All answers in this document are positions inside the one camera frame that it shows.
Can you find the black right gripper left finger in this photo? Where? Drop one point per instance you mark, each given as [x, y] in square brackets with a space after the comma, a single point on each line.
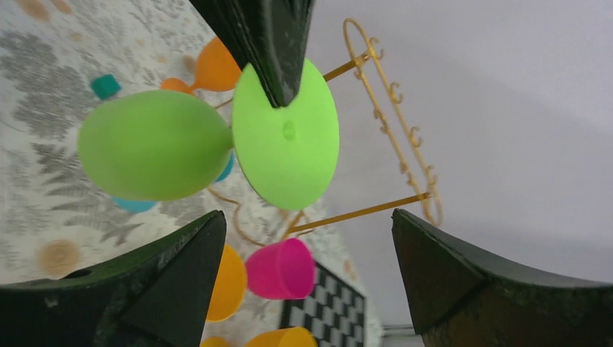
[155, 295]

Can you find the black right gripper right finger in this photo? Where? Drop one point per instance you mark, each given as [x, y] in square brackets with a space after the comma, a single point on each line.
[462, 295]

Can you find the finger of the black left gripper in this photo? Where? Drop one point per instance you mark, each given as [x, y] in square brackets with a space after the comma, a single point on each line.
[271, 35]

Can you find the magenta plastic wine glass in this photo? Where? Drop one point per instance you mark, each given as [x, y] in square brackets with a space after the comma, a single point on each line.
[284, 270]

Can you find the green plastic wine glass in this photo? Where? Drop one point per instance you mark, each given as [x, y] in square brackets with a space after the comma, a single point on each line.
[163, 145]

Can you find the orange plastic wine glass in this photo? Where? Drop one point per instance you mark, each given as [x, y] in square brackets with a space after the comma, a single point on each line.
[215, 70]

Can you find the yellow plastic wine glass front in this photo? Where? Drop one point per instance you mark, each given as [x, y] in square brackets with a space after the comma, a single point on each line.
[230, 286]

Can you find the yellow plastic wine glass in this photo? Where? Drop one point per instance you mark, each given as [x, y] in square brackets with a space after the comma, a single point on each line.
[230, 286]
[242, 336]

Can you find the blue plastic wine glass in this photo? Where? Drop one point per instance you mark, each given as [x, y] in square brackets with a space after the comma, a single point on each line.
[134, 206]

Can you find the yellow plastic wine glass right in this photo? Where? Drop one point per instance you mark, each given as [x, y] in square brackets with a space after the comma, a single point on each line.
[242, 336]

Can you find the black white checkerboard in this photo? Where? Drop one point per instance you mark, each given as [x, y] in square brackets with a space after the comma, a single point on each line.
[334, 313]

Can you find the small teal cube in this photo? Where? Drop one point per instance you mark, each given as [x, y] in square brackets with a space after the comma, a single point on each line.
[105, 86]

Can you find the floral patterned table mat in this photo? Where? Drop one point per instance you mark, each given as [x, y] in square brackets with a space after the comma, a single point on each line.
[53, 220]

